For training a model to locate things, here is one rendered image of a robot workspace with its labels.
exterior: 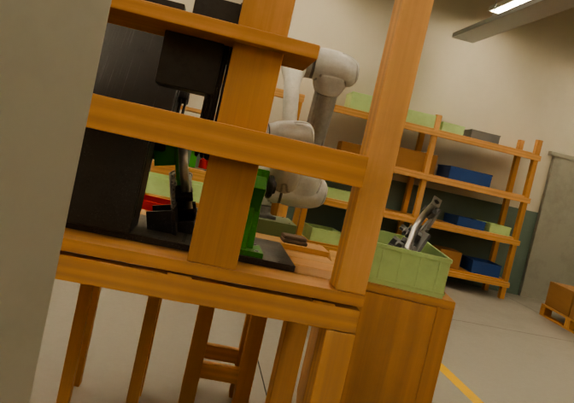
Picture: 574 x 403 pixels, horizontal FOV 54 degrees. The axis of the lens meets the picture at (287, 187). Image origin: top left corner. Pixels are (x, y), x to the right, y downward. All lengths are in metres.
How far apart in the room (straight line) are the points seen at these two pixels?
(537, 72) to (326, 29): 3.14
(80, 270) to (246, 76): 0.70
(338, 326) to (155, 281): 0.54
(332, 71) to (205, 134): 0.94
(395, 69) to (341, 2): 6.33
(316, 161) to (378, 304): 1.03
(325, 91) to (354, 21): 5.61
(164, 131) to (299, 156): 0.37
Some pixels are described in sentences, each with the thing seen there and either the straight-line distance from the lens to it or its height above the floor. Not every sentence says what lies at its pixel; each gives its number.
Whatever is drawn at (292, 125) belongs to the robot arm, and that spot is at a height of 1.33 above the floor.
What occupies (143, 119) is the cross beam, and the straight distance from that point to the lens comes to 1.53.
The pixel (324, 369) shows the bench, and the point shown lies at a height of 0.64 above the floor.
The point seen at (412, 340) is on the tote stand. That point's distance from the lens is 2.49.
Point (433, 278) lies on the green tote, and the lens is 2.44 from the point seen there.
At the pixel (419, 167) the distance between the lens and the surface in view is 7.54.
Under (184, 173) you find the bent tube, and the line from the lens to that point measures 1.83.
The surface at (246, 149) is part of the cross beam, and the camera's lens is 1.51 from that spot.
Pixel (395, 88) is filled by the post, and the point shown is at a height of 1.48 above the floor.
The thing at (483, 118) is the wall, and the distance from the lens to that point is 8.50.
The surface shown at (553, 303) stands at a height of 0.21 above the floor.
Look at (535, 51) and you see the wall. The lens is 8.96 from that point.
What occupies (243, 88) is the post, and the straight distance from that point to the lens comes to 1.57.
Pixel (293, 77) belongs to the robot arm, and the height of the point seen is 1.53.
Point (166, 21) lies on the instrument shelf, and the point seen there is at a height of 1.50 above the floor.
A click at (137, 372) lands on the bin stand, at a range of 2.58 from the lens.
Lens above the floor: 1.22
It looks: 3 degrees down
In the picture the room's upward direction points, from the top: 13 degrees clockwise
